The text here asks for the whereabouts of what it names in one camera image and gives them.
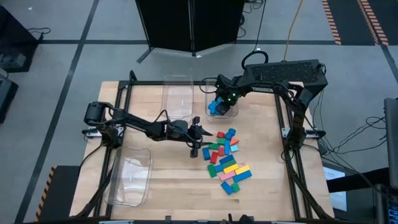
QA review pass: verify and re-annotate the black desk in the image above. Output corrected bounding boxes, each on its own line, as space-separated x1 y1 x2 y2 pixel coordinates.
0 5 40 74

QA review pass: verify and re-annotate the white paper sheet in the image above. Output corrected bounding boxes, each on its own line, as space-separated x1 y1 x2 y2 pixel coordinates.
322 166 348 213

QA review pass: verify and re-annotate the black mat orange-striped edge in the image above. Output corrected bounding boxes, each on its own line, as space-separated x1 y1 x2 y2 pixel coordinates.
321 0 379 47
356 0 398 47

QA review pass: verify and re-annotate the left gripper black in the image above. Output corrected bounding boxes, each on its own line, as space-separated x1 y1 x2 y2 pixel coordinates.
167 116 216 159

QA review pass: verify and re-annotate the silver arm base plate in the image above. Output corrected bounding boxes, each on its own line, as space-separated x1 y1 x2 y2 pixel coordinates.
81 126 105 140
280 126 327 140

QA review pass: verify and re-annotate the black floor cable bundle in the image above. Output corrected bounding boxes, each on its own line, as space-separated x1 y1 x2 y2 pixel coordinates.
317 90 389 156

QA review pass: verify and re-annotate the yellow cable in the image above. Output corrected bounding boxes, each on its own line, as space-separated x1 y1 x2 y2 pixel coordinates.
283 0 305 62

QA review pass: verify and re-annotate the black mat yellow-striped edge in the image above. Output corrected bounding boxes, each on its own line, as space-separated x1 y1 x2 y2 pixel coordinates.
33 164 82 223

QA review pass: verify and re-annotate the clear plastic bin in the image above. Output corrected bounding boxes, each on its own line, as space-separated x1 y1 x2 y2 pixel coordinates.
104 146 153 208
204 76 239 123
159 73 196 121

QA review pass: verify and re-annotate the black partition panel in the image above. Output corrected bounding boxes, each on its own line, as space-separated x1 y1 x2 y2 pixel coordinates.
135 0 192 65
191 0 246 54

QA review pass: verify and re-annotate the black looped cable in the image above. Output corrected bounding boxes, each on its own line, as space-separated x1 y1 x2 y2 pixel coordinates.
241 0 270 71

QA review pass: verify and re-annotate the long pink block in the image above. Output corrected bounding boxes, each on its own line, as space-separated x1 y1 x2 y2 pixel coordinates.
219 170 236 182

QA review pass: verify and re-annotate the black aluminium table frame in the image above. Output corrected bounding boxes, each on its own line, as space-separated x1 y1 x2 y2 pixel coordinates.
74 70 335 222

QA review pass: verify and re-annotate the black electronic device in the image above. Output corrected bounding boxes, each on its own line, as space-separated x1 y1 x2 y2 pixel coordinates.
374 183 398 224

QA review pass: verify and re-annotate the black perforated control box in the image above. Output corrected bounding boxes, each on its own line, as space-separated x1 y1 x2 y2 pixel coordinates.
243 58 330 101

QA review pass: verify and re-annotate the black equipment box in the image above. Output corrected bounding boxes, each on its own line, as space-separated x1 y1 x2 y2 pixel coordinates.
0 68 19 124

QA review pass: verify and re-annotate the thin black floor cable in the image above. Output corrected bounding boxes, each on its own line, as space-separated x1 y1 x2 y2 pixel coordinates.
26 27 52 42

